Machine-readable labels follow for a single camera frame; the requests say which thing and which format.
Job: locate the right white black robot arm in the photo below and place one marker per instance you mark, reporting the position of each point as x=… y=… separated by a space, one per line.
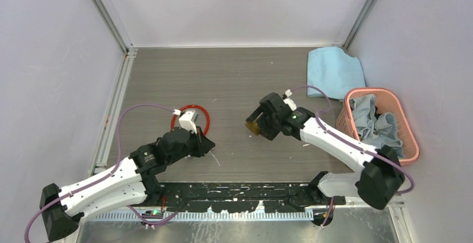
x=376 y=175

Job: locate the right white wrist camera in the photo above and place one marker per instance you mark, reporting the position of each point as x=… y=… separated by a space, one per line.
x=287 y=100

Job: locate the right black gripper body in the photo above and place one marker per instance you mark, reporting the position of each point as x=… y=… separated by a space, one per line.
x=269 y=124

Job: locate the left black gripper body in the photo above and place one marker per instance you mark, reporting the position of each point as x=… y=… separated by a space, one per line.
x=194 y=146

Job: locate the white slotted cable duct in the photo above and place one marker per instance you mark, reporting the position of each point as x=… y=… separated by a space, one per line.
x=258 y=215

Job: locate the pink plastic basket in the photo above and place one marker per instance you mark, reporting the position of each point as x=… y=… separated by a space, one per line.
x=386 y=101

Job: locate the light blue cloth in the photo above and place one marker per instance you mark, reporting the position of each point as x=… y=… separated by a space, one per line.
x=334 y=72

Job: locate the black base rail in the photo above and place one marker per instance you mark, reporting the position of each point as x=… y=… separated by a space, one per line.
x=236 y=197

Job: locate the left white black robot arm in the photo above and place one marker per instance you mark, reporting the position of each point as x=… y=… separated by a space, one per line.
x=133 y=181

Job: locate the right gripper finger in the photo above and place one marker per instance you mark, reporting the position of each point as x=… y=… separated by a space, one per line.
x=265 y=132
x=255 y=115

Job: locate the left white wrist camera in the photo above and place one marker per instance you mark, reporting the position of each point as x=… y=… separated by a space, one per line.
x=187 y=120

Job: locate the brass padlock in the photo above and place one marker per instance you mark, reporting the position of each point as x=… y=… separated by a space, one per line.
x=253 y=127

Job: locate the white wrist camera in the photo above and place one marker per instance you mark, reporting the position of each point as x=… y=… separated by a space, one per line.
x=287 y=100
x=187 y=120

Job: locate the grey-blue cloth in basket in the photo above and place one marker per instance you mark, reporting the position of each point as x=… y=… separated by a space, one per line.
x=374 y=128

